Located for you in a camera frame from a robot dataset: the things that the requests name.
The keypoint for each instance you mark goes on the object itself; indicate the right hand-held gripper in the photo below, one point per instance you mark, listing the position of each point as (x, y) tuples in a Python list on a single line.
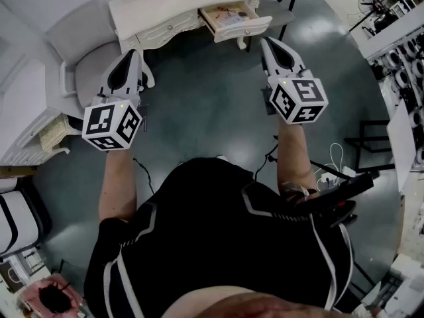
[(298, 101)]

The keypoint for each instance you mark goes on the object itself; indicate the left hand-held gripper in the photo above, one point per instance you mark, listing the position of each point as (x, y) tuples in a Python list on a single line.
[(106, 124)]

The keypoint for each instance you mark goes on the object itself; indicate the wooden drawer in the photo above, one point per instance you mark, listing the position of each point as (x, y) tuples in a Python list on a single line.
[(245, 28)]

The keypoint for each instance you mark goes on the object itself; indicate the person's left forearm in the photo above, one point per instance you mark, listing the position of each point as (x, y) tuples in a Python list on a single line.
[(116, 184)]

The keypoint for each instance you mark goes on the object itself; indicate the person's right forearm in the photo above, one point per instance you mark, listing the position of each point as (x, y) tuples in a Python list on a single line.
[(291, 157)]

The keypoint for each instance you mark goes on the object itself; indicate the white ornate dressing table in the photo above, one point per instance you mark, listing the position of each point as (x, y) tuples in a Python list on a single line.
[(165, 2)]

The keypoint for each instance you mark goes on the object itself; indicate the grey stool with black legs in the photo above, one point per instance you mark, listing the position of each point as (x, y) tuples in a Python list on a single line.
[(275, 12)]

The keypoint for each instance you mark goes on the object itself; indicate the grey upholstered armchair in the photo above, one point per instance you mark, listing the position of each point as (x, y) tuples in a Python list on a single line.
[(89, 68)]

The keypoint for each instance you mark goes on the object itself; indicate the black stand fan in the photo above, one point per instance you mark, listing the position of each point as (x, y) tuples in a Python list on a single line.
[(372, 3)]

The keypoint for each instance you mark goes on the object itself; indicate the person's right white shoe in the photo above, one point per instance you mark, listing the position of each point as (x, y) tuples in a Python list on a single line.
[(222, 157)]

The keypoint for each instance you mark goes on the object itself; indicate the white desk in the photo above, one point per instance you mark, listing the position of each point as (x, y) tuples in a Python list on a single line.
[(391, 35)]

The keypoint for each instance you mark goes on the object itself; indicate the shelf of white-rimmed reels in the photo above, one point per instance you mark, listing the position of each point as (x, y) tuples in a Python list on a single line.
[(402, 76)]

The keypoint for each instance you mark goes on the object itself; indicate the white carved side table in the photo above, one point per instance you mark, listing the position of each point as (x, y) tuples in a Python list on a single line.
[(20, 137)]

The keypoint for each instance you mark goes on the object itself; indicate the white power strip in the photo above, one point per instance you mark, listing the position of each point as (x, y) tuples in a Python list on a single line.
[(326, 179)]

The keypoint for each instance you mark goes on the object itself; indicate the white charger adapter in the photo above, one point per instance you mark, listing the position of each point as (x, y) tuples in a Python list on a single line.
[(348, 171)]

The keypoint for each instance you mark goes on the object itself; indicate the black device pack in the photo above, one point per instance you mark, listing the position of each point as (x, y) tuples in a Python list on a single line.
[(351, 185)]

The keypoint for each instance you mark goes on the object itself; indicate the white board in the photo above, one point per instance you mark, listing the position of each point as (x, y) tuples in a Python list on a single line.
[(399, 144)]

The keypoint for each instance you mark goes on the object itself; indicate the person's black shirt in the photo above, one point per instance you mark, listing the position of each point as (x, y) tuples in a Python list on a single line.
[(215, 227)]

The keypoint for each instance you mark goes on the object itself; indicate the white appliance with black stripe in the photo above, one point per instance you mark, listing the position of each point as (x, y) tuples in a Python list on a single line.
[(20, 220)]

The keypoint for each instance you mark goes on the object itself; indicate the person's chin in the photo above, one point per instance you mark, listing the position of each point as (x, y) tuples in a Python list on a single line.
[(248, 305)]

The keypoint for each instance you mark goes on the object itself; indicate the black metal frame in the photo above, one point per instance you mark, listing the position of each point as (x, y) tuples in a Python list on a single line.
[(361, 134)]

